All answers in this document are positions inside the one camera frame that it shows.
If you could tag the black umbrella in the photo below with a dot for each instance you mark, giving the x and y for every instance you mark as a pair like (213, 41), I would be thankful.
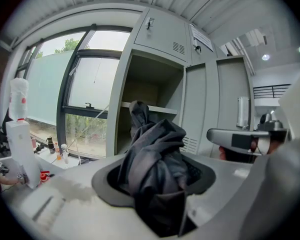
(152, 169)

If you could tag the silver holder on locker door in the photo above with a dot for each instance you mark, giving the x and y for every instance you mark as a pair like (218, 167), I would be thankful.
(243, 111)

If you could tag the black metal railing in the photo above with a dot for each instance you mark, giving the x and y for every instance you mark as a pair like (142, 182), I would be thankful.
(270, 91)

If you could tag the clear water jug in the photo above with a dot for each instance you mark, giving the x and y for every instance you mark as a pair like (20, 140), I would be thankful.
(18, 99)

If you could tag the black bottle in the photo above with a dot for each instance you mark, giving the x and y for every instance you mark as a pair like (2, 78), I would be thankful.
(50, 145)

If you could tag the red plastic object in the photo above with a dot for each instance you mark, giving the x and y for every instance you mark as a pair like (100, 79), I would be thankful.
(44, 176)

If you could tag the orange drink bottle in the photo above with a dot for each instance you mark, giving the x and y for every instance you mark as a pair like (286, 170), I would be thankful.
(57, 151)

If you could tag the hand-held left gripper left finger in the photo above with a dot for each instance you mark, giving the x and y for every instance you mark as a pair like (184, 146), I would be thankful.
(65, 209)

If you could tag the white paper notice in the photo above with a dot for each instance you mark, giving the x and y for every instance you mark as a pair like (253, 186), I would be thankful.
(202, 39)

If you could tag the black framed window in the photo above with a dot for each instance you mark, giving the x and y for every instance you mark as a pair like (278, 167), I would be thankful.
(90, 84)

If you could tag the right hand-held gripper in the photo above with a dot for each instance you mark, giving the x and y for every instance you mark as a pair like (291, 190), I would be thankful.
(272, 126)

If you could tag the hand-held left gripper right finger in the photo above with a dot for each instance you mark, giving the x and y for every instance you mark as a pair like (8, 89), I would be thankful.
(252, 196)

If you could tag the clear plastic bottle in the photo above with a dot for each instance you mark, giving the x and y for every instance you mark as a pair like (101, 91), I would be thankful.
(64, 154)

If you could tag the grey metal locker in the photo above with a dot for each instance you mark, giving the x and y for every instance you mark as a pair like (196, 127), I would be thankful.
(160, 34)

